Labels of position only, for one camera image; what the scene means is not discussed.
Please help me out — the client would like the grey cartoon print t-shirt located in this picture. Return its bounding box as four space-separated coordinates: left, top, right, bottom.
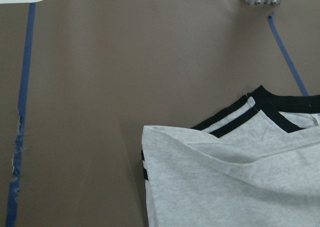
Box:
141 86 320 227

